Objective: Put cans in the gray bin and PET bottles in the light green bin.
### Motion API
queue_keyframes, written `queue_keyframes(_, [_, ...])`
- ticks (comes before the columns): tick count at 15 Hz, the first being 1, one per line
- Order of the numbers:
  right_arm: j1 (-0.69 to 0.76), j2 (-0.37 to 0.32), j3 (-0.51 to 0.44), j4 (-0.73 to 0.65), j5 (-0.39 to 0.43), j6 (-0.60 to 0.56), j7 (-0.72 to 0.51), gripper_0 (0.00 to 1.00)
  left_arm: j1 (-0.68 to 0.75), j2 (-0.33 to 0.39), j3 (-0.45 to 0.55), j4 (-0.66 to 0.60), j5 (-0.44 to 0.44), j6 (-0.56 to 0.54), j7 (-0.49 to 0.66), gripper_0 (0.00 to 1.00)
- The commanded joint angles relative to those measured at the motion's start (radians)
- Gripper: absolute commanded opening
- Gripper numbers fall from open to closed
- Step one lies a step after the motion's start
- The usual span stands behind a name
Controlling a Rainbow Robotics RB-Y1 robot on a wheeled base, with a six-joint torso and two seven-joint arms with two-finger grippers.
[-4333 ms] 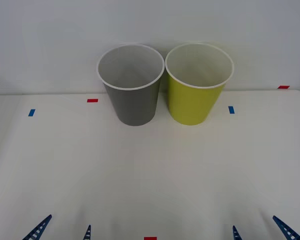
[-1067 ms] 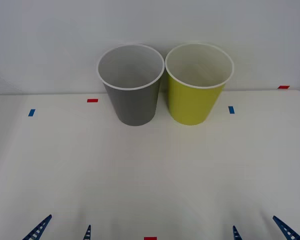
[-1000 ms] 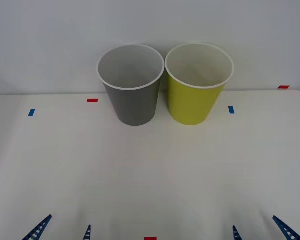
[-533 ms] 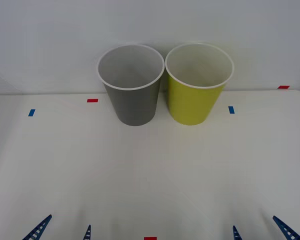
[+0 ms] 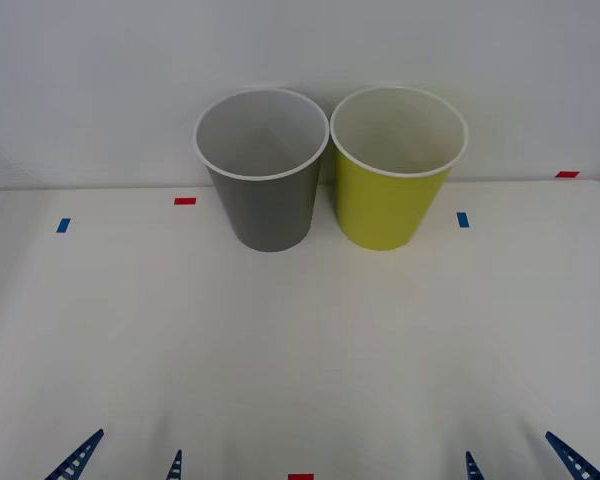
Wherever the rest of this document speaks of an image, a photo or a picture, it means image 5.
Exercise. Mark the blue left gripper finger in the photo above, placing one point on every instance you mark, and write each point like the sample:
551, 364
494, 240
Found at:
82, 455
175, 470

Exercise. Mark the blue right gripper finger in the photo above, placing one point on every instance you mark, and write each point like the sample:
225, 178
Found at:
471, 470
577, 462

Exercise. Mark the grey plastic waste bin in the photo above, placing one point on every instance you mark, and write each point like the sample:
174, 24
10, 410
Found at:
272, 210

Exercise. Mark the yellow-green plastic waste bin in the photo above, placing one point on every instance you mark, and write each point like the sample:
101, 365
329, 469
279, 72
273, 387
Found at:
385, 205

